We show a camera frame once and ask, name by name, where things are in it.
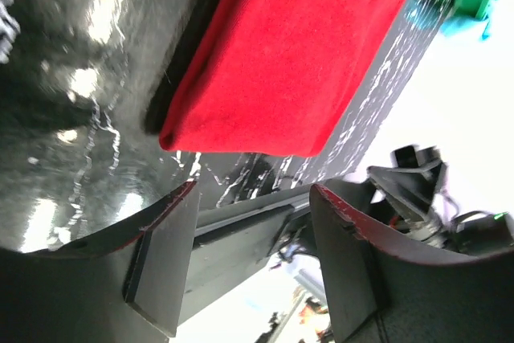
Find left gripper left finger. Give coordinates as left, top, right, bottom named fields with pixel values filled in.
left=1, top=182, right=200, bottom=342

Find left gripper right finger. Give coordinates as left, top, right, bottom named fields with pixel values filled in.
left=310, top=185, right=513, bottom=342

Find red t shirt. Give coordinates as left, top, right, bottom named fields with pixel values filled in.
left=159, top=0, right=406, bottom=157

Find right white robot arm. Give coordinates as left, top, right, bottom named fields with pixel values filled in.
left=367, top=145, right=513, bottom=256

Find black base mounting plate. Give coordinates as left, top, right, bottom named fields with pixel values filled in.
left=178, top=182, right=378, bottom=326

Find crumpled cyan t shirt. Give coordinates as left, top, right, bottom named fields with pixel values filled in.
left=406, top=0, right=492, bottom=41

